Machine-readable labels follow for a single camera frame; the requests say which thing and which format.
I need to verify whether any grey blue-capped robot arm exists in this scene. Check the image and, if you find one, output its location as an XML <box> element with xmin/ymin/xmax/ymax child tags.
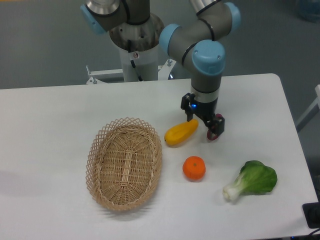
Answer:
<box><xmin>80</xmin><ymin>0</ymin><xmax>241</xmax><ymax>141</ymax></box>

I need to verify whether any green bok choy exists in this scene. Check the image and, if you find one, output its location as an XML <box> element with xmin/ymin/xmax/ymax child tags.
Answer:
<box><xmin>222</xmin><ymin>160</ymin><xmax>278</xmax><ymax>201</ymax></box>

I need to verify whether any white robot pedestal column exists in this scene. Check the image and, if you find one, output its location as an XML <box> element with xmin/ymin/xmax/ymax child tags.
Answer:
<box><xmin>118</xmin><ymin>46</ymin><xmax>158</xmax><ymax>82</ymax></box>

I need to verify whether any white frame at right edge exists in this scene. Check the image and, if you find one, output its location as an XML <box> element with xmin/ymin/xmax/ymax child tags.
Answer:
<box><xmin>295</xmin><ymin>84</ymin><xmax>320</xmax><ymax>133</ymax></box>

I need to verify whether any black device at table edge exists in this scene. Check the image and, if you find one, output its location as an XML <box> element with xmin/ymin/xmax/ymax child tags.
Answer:
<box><xmin>302</xmin><ymin>202</ymin><xmax>320</xmax><ymax>229</ymax></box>

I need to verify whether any orange tangerine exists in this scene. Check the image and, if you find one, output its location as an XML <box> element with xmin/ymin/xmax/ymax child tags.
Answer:
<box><xmin>182</xmin><ymin>156</ymin><xmax>206</xmax><ymax>181</ymax></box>

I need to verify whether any purple sweet potato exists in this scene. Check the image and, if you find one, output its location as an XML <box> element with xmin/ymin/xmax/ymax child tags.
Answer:
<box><xmin>206</xmin><ymin>113</ymin><xmax>225</xmax><ymax>141</ymax></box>

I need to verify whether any woven wicker basket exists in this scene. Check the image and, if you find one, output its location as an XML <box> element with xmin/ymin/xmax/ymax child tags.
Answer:
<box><xmin>85</xmin><ymin>117</ymin><xmax>162</xmax><ymax>211</ymax></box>

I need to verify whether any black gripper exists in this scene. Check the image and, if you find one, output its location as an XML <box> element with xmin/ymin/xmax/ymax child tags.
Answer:
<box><xmin>180</xmin><ymin>92</ymin><xmax>225</xmax><ymax>141</ymax></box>

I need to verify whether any yellow mango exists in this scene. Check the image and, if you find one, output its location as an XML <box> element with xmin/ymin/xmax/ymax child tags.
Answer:
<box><xmin>164</xmin><ymin>119</ymin><xmax>199</xmax><ymax>146</ymax></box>

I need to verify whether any black cable on pedestal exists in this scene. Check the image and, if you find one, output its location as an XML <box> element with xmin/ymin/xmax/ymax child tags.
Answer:
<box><xmin>127</xmin><ymin>39</ymin><xmax>144</xmax><ymax>82</ymax></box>

